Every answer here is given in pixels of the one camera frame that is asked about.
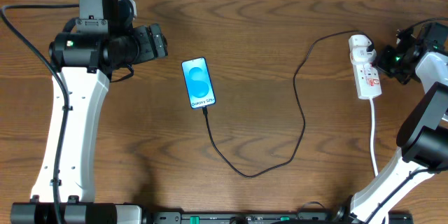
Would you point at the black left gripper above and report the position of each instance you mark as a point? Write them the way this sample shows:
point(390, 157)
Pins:
point(156, 42)

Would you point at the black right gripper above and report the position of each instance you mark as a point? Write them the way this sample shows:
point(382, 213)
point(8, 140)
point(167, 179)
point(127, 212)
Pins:
point(386, 61)

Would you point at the blue Samsung smartphone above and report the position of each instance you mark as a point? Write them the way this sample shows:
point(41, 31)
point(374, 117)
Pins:
point(198, 83)

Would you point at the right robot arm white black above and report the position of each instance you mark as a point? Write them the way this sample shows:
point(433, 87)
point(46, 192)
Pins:
point(421, 141)

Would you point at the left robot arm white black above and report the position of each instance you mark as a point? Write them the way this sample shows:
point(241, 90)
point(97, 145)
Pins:
point(82, 59)

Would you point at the white power strip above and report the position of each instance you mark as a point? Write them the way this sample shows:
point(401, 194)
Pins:
point(366, 78)

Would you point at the white USB wall charger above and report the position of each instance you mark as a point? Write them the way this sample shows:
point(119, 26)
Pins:
point(362, 49)

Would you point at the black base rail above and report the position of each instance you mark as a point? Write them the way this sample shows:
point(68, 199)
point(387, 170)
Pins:
point(311, 216)

